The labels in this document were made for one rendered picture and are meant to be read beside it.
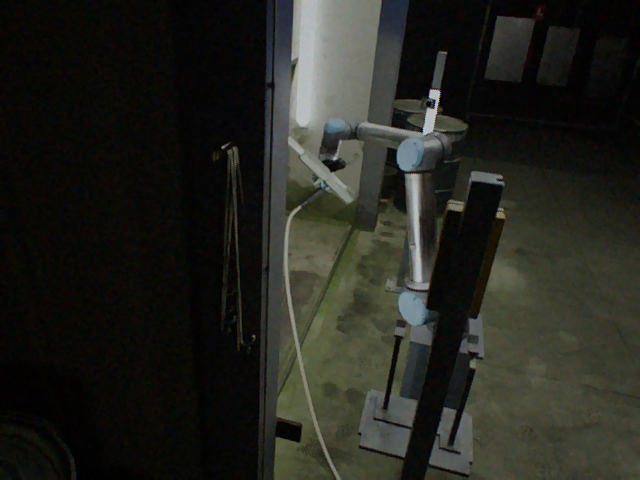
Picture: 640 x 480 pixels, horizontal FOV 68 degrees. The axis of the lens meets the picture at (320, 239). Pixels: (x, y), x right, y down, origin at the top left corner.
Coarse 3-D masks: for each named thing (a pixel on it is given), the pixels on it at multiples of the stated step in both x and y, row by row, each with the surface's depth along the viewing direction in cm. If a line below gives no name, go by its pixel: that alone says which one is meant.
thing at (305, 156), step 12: (300, 156) 198; (312, 156) 199; (312, 168) 200; (324, 168) 201; (336, 180) 205; (312, 192) 211; (324, 192) 208; (336, 192) 207; (348, 192) 208; (300, 204) 214
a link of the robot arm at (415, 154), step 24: (408, 144) 176; (432, 144) 177; (408, 168) 177; (432, 168) 178; (408, 192) 182; (432, 192) 180; (408, 216) 185; (432, 216) 182; (408, 240) 189; (432, 240) 184; (432, 264) 186; (408, 288) 191; (408, 312) 192; (432, 312) 187
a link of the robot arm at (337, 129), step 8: (328, 120) 222; (336, 120) 223; (328, 128) 220; (336, 128) 219; (344, 128) 223; (328, 136) 222; (336, 136) 222; (344, 136) 224; (328, 144) 224; (336, 144) 225
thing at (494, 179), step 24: (480, 192) 90; (480, 216) 92; (456, 240) 98; (480, 240) 94; (456, 264) 97; (480, 264) 96; (456, 288) 100; (456, 312) 102; (456, 336) 105; (432, 360) 109; (456, 360) 108; (432, 384) 113; (432, 408) 116; (432, 432) 119; (408, 456) 125
